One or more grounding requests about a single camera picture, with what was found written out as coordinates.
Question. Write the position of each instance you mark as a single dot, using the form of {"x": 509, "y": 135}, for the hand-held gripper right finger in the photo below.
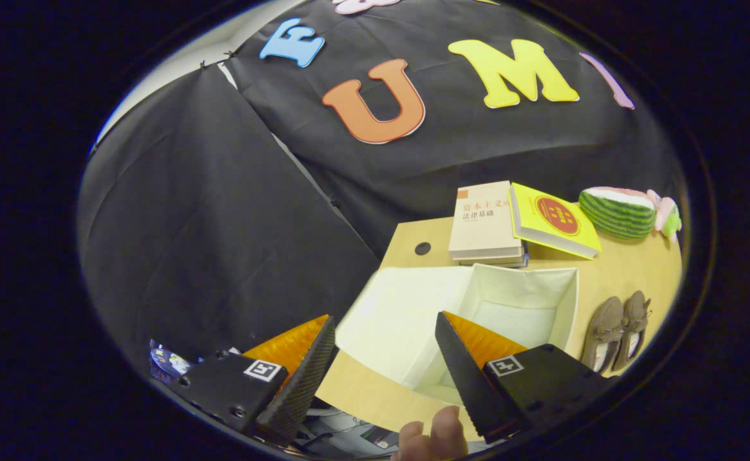
{"x": 468, "y": 378}

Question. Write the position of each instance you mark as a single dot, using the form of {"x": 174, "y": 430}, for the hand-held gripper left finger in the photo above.
{"x": 301, "y": 384}

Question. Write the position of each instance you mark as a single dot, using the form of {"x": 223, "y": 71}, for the white fabric storage box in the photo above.
{"x": 509, "y": 301}

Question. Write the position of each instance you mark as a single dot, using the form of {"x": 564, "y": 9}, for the brown suede shoe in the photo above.
{"x": 604, "y": 330}
{"x": 635, "y": 320}

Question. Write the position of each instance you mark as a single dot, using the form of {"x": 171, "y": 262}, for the blue white printed object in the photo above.
{"x": 167, "y": 363}

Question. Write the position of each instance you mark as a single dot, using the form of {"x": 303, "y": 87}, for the beige book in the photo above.
{"x": 482, "y": 221}

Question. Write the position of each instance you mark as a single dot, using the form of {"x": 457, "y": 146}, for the yellow book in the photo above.
{"x": 551, "y": 221}

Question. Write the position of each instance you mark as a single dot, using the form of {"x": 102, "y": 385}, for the watermelon slice plush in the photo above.
{"x": 615, "y": 214}

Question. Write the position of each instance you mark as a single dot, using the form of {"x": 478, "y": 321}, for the pink green plush toy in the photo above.
{"x": 667, "y": 214}

